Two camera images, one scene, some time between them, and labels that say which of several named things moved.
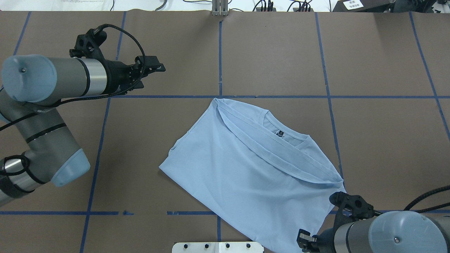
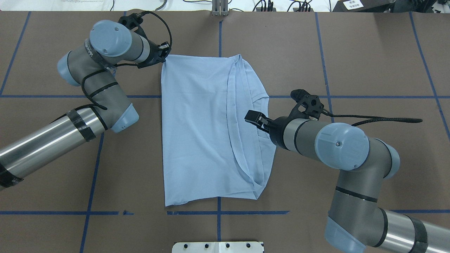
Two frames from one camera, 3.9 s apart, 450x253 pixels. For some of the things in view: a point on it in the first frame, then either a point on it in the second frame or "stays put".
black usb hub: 259,9 stays put
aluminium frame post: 219,8 stays put
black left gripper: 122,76 -> 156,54
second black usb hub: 295,9 stays put
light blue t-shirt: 265,182 -> 210,150
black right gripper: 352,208 -> 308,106
